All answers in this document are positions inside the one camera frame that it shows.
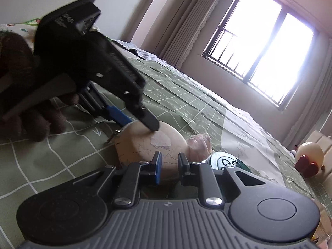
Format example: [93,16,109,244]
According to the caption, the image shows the green round tin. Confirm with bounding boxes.
[205,152,256,174]

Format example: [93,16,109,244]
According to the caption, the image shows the grey curtain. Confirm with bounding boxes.
[158,0,249,68]
[283,31,332,148]

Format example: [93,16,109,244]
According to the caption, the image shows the white patterned cloth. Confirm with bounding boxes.
[0,17,42,50]

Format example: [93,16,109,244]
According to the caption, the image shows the person's left hand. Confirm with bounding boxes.
[0,31,79,143]

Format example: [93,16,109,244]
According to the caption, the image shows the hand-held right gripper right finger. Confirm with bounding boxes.
[178,153,262,208]

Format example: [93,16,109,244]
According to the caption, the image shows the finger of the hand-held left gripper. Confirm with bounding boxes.
[78,82,133,127]
[124,90,159,131]

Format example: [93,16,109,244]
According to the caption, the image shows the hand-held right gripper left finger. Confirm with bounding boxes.
[70,151,163,209]

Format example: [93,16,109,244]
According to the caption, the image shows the beige round plush toy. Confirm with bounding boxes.
[107,121,188,186]

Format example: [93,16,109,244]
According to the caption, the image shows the barred window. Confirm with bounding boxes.
[202,0,320,112]

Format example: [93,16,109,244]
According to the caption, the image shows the pink crinkled wrapper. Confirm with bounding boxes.
[185,133,214,162]

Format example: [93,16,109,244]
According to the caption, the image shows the cream padded headboard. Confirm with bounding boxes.
[306,131,332,157]

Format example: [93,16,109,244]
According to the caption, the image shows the cream round plush red feet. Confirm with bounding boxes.
[294,142,325,178]

